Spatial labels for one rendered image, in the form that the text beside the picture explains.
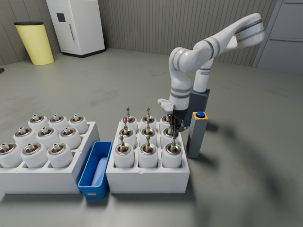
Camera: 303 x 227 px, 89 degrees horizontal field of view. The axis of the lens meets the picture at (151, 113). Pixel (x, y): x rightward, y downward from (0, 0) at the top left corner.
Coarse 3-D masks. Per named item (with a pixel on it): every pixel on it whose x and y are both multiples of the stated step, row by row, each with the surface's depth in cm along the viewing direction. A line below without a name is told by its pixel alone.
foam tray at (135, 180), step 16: (160, 144) 86; (112, 160) 77; (160, 160) 77; (112, 176) 72; (128, 176) 73; (144, 176) 73; (160, 176) 73; (176, 176) 73; (112, 192) 80; (128, 192) 80; (144, 192) 81; (160, 192) 81; (176, 192) 81
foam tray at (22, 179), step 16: (96, 128) 105; (80, 144) 85; (48, 160) 76; (80, 160) 80; (0, 176) 72; (16, 176) 72; (32, 176) 72; (48, 176) 72; (64, 176) 72; (80, 176) 80; (16, 192) 79; (32, 192) 80; (48, 192) 80; (64, 192) 80; (80, 192) 80
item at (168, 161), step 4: (164, 148) 74; (164, 152) 73; (180, 152) 72; (164, 156) 73; (168, 156) 71; (172, 156) 70; (176, 156) 70; (180, 156) 71; (164, 160) 74; (168, 160) 72; (172, 160) 71; (176, 160) 71; (180, 160) 74; (164, 164) 76; (168, 164) 74; (172, 164) 73; (176, 164) 73; (180, 164) 77
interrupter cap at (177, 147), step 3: (168, 144) 76; (165, 147) 74; (168, 147) 74; (177, 147) 74; (165, 150) 73; (168, 150) 73; (171, 150) 73; (174, 150) 73; (177, 150) 73; (180, 150) 73; (168, 153) 71; (171, 153) 71; (174, 153) 71; (177, 153) 71
